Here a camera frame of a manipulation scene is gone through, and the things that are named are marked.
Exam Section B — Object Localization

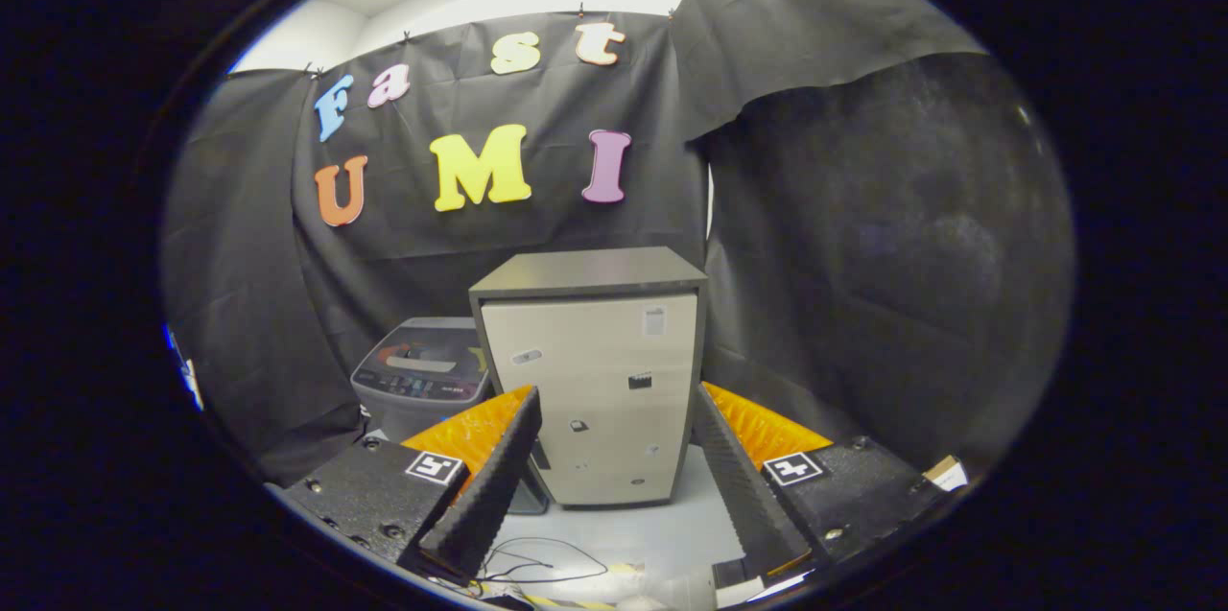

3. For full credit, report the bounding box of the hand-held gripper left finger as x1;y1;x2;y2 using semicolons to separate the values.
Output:
280;385;543;587

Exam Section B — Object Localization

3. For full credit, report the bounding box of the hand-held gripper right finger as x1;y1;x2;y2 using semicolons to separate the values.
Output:
691;381;951;591

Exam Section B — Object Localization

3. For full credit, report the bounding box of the grey washing machine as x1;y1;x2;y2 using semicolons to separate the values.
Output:
350;317;551;516

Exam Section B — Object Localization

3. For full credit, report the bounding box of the cardboard piece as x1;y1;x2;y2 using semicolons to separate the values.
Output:
921;455;971;495

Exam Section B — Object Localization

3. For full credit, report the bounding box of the black backdrop cloth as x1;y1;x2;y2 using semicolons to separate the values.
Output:
161;0;1077;489

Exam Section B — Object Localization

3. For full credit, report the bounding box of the thin black cable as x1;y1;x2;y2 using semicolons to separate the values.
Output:
474;536;611;590

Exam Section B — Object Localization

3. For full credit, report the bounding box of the beige cabinet with dark frame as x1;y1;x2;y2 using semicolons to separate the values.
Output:
468;246;710;509

